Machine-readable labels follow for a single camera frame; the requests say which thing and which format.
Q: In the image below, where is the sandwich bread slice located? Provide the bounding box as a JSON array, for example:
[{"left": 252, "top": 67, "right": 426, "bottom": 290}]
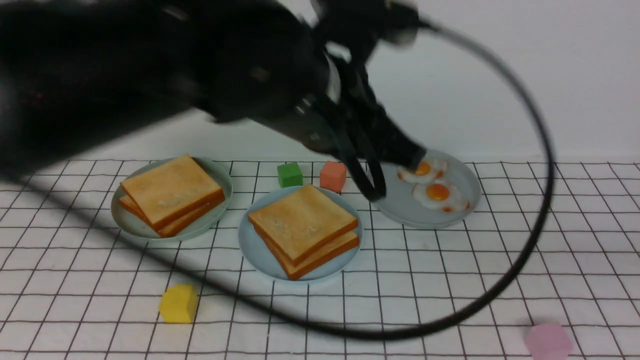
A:
[{"left": 256, "top": 229, "right": 361, "bottom": 281}]

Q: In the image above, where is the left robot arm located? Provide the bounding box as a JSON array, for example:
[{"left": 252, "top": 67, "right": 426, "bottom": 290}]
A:
[{"left": 1, "top": 0, "right": 426, "bottom": 178}]

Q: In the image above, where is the orange foam cube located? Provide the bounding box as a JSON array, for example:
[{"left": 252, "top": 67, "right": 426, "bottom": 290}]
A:
[{"left": 319, "top": 161, "right": 347, "bottom": 194}]

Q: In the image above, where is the green foam cube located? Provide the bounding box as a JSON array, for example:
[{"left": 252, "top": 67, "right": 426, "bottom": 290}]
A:
[{"left": 277, "top": 162, "right": 304, "bottom": 188}]

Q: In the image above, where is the grey plate with eggs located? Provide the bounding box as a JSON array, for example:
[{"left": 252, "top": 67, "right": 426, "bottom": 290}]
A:
[{"left": 375, "top": 150, "right": 482, "bottom": 229}]

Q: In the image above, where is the light blue centre plate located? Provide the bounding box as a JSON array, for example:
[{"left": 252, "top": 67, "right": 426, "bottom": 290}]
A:
[{"left": 238, "top": 186, "right": 364, "bottom": 284}]

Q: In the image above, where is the back fried egg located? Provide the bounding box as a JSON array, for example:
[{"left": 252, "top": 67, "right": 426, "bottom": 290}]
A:
[{"left": 397, "top": 157, "right": 449, "bottom": 184}]

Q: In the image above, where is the fried egg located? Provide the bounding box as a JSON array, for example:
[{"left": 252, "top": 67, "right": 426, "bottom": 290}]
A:
[
  {"left": 397, "top": 157, "right": 449, "bottom": 184},
  {"left": 411, "top": 178, "right": 471, "bottom": 214}
]

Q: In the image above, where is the middle fried egg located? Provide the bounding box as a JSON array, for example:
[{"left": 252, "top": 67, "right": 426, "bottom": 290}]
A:
[{"left": 411, "top": 178, "right": 471, "bottom": 214}]

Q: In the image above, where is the yellow foam cube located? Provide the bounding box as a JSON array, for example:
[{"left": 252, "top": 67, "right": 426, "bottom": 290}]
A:
[{"left": 158, "top": 284, "right": 199, "bottom": 324}]

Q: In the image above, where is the pale green bread plate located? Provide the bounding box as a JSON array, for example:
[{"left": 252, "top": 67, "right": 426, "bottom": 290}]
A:
[{"left": 110, "top": 156, "right": 233, "bottom": 242}]

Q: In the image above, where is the pink foam cube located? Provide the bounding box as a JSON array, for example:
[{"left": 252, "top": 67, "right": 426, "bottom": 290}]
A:
[{"left": 524, "top": 322, "right": 574, "bottom": 360}]

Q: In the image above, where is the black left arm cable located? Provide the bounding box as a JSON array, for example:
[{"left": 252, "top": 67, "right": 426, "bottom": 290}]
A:
[{"left": 0, "top": 15, "right": 557, "bottom": 342}]

